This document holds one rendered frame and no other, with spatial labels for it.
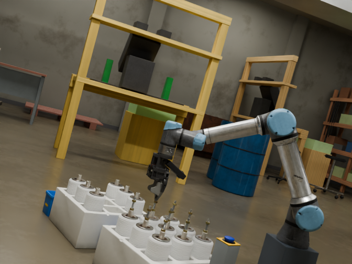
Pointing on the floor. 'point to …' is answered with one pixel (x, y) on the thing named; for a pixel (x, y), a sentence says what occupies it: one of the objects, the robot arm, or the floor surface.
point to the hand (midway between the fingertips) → (157, 197)
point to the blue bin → (48, 201)
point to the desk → (22, 85)
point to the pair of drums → (238, 163)
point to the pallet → (91, 123)
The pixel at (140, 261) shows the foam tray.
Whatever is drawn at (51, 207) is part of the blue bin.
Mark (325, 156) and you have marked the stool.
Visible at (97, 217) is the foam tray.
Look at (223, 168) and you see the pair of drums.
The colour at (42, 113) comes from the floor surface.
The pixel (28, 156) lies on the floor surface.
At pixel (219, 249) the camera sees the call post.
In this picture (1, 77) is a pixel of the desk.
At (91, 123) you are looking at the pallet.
